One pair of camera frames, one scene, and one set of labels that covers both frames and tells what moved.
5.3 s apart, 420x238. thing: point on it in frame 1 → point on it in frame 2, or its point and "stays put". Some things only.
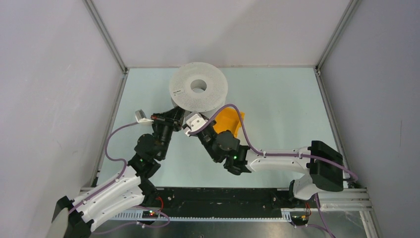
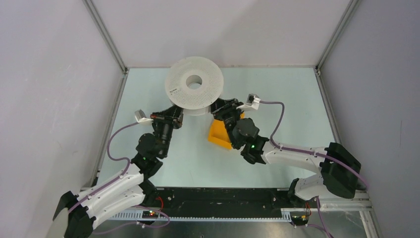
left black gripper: (172, 119) stays put
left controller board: (151, 214) stays put
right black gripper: (206, 117) → (220, 108)
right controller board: (299, 218) stays put
